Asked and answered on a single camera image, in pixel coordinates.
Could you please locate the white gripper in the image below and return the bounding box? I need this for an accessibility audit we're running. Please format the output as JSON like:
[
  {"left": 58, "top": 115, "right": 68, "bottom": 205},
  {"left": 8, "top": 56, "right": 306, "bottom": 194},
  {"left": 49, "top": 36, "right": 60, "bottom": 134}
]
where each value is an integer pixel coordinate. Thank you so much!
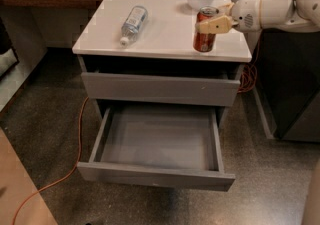
[{"left": 195, "top": 0, "right": 261, "bottom": 34}]

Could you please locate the red coke can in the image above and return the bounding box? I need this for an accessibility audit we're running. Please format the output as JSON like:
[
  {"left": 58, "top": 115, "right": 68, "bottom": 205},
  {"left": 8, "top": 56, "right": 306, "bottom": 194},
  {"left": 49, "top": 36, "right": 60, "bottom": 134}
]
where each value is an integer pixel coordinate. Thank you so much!
[{"left": 193, "top": 6, "right": 219, "bottom": 52}]

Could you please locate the grey drawer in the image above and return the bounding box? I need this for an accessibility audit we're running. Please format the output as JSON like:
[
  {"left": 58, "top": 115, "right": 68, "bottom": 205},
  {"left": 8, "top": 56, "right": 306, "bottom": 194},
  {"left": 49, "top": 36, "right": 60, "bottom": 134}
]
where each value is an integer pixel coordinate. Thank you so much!
[
  {"left": 81, "top": 72, "right": 240, "bottom": 106},
  {"left": 77, "top": 103, "right": 235, "bottom": 191}
]

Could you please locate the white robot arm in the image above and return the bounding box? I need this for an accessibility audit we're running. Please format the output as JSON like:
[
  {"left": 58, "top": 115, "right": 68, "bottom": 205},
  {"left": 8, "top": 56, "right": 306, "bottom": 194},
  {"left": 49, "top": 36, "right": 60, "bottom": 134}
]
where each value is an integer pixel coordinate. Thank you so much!
[{"left": 195, "top": 0, "right": 320, "bottom": 34}]

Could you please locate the grey drawer cabinet white top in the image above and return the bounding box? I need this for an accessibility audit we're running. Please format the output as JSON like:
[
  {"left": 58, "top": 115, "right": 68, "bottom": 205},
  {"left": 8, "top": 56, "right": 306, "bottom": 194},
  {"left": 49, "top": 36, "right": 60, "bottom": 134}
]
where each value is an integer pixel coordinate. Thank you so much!
[{"left": 73, "top": 0, "right": 251, "bottom": 122}]

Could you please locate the grey top drawer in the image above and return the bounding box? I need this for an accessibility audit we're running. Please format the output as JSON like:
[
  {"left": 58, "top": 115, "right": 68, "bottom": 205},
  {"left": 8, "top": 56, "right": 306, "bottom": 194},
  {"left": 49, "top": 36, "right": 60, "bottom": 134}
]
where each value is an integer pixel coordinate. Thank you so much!
[{"left": 81, "top": 72, "right": 240, "bottom": 106}]

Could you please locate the clear plastic water bottle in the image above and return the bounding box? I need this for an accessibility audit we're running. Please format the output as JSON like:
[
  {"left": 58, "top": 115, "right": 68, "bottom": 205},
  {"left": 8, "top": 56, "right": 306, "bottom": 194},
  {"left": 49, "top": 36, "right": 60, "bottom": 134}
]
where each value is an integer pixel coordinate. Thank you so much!
[{"left": 120, "top": 6, "right": 148, "bottom": 47}]

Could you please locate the grey cushion at left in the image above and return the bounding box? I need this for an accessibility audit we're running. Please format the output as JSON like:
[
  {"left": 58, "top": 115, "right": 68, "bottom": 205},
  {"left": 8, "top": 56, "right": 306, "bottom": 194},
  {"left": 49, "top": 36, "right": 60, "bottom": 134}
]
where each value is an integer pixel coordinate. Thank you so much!
[{"left": 0, "top": 48, "right": 18, "bottom": 77}]

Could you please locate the orange extension cable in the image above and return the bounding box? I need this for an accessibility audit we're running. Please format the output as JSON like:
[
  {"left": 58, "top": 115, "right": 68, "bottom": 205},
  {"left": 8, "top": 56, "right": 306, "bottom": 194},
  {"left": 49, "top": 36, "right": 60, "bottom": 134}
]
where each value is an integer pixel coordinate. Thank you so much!
[{"left": 11, "top": 97, "right": 90, "bottom": 225}]

